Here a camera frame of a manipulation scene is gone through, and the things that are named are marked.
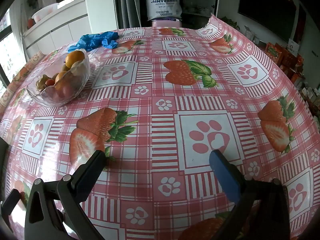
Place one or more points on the pink strawberry print tablecloth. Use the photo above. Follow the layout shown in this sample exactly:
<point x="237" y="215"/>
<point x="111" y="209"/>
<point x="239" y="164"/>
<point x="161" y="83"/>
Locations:
<point x="160" y="100"/>

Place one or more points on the white cabinet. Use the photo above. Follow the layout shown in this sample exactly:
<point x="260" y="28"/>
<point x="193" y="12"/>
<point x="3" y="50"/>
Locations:
<point x="62" y="27"/>

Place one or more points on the large orange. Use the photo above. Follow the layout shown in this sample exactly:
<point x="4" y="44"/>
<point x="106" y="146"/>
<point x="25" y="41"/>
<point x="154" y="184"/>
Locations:
<point x="75" y="58"/>

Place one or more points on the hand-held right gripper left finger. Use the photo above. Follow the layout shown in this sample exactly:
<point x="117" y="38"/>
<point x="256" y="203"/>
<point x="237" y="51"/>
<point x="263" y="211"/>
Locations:
<point x="87" y="180"/>

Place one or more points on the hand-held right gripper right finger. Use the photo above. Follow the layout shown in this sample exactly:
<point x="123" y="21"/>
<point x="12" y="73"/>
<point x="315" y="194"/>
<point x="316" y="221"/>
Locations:
<point x="223" y="177"/>

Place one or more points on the green potted plant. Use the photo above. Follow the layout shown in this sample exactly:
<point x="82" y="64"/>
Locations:
<point x="230" y="23"/>

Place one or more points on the blue crumpled plastic bag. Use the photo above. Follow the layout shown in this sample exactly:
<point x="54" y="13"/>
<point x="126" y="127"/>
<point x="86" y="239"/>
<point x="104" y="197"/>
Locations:
<point x="95" y="41"/>

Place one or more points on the glass fruit bowl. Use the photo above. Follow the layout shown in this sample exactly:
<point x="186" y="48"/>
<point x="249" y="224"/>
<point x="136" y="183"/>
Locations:
<point x="50" y="97"/>

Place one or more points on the golden berry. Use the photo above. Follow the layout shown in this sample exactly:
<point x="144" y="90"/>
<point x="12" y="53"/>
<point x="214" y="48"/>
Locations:
<point x="42" y="80"/>

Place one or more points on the dark wall board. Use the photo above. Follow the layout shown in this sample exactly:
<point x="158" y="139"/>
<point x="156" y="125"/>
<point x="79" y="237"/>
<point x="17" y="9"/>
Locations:
<point x="267" y="7"/>

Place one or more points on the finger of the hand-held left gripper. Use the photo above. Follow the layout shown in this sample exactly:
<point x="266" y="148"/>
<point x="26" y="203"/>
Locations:
<point x="11" y="201"/>
<point x="2" y="160"/>

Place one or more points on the red tomato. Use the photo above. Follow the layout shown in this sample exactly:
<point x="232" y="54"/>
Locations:
<point x="65" y="91"/>

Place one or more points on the kiwi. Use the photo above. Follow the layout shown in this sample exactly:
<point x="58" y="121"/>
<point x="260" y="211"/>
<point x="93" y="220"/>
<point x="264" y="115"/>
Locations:
<point x="65" y="68"/>

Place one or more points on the small red item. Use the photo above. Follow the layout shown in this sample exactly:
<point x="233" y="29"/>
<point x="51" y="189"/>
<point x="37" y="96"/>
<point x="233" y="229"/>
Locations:
<point x="30" y="23"/>

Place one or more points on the stack of orange boxes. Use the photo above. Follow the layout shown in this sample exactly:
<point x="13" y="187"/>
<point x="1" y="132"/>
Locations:
<point x="285" y="57"/>

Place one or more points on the white printed bag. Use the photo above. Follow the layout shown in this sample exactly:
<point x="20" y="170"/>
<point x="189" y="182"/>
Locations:
<point x="163" y="5"/>

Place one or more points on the black framed window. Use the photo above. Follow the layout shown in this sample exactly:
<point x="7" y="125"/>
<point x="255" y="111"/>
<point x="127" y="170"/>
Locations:
<point x="6" y="50"/>

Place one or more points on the grey curtain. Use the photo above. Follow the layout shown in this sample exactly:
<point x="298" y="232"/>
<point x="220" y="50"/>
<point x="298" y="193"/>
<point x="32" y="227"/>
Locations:
<point x="130" y="2"/>

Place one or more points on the pink chair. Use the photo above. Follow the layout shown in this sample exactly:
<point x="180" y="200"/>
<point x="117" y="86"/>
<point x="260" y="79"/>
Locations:
<point x="166" y="23"/>

